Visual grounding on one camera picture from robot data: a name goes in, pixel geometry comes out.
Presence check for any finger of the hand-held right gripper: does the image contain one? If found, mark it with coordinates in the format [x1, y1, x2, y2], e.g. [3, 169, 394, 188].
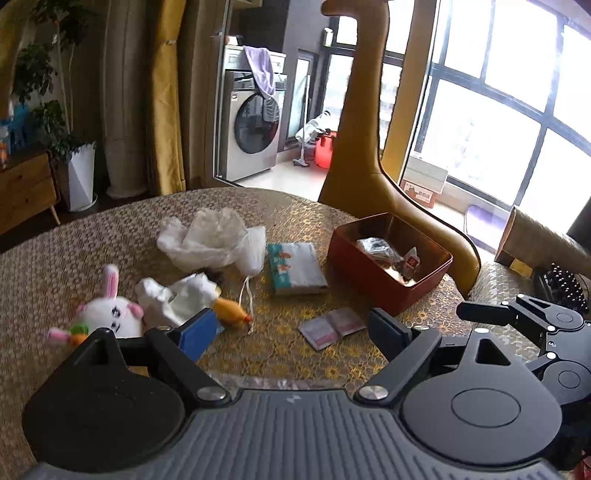
[525, 348, 591, 408]
[456, 294, 591, 354]

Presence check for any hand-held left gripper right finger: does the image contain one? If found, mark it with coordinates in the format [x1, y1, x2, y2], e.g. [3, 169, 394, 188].
[355, 307, 523, 405]

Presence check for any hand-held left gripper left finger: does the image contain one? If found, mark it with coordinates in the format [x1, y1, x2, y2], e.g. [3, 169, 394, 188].
[60, 308, 230, 403]

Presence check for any orange duck toy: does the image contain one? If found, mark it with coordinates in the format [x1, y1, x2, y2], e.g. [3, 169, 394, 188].
[215, 298, 254, 329]

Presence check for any red box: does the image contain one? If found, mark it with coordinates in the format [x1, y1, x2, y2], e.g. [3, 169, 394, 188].
[327, 213, 454, 317]

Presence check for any pink white sachet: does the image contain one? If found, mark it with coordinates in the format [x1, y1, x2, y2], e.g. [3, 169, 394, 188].
[298, 316, 343, 350]

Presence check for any clear plastic packet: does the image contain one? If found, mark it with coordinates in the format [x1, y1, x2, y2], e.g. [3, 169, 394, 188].
[355, 237, 423, 283]

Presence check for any black hairbrush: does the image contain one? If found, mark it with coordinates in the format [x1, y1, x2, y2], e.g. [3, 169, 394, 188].
[533, 264, 590, 315]

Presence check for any purple mat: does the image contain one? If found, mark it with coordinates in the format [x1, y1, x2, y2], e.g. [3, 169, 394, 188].
[464, 205, 509, 253]

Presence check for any white bunny plush toy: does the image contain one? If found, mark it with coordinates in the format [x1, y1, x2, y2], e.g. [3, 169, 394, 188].
[47, 264, 145, 346]

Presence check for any brown cardboard tube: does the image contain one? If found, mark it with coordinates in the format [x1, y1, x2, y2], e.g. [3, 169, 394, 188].
[494, 206, 591, 278]

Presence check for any white plastic bag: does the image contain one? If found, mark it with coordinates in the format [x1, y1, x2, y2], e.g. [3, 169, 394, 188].
[157, 208, 251, 273]

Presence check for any white tissue pack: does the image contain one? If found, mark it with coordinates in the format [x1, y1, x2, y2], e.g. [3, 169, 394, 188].
[267, 242, 329, 296]

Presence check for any cardboard box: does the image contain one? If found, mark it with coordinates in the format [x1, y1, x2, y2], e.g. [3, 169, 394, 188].
[400, 157, 450, 209]

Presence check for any yellow chair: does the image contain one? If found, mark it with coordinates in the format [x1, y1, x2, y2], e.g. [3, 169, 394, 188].
[318, 0, 482, 296]

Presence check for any red bucket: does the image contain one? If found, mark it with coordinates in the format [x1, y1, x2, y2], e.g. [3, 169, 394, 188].
[315, 134, 334, 169]

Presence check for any white planter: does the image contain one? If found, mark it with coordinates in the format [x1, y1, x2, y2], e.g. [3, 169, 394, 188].
[68, 142, 99, 212]

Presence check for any silver washing machine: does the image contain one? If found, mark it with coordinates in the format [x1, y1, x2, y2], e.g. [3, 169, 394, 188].
[220, 69, 283, 182]

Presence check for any white stick vacuum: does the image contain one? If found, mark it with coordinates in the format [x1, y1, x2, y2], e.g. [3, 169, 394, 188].
[293, 74, 312, 168]

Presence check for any black framed window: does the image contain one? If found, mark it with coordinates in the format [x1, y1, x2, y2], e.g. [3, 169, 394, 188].
[323, 0, 591, 222]

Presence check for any yellow curtain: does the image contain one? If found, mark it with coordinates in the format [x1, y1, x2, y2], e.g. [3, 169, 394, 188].
[147, 0, 188, 197]

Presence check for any wooden drawer cabinet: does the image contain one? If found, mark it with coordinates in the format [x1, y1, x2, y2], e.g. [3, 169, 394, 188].
[0, 149, 62, 236]

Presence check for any white standing air conditioner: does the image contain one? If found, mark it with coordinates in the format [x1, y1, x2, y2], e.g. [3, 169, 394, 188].
[102, 0, 151, 200]

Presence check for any blue toy figure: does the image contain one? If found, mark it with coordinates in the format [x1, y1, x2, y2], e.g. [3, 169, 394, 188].
[8, 104, 29, 154]

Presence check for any purple towel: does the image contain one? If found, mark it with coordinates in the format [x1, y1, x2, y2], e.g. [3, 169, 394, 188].
[243, 45, 278, 99]

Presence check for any white appliance above washing machine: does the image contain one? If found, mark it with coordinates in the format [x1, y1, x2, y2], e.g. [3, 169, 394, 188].
[224, 46, 287, 75]

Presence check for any green potted plant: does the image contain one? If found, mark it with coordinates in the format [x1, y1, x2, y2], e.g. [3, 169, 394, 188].
[11, 0, 97, 163]

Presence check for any white drawstring pouch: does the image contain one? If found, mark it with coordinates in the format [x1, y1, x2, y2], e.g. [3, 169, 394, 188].
[235, 226, 269, 335]

